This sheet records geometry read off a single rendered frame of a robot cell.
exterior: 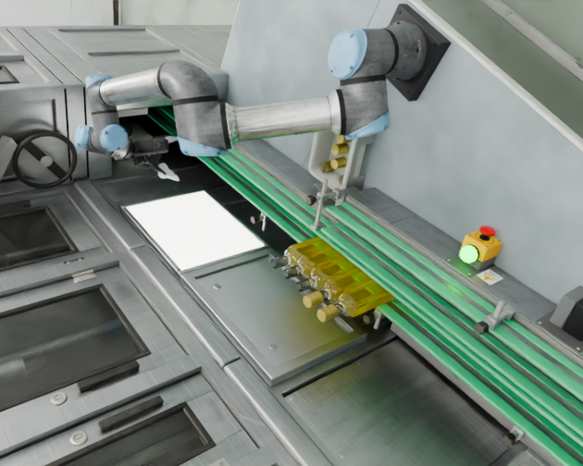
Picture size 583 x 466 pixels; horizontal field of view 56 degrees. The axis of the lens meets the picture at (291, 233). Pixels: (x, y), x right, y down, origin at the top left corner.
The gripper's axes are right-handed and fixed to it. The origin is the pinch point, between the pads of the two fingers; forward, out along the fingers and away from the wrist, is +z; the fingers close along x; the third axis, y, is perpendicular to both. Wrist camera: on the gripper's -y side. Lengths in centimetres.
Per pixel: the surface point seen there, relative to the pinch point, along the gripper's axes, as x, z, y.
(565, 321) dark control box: 62, 33, -107
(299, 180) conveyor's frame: 9.3, 29.0, -28.1
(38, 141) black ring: -6.4, -37.6, 29.3
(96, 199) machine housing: 11.7, -18.2, 25.4
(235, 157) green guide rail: -3.4, 19.3, -5.5
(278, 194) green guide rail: 15.6, 19.9, -27.1
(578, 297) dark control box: 57, 33, -110
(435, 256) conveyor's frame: 43, 27, -79
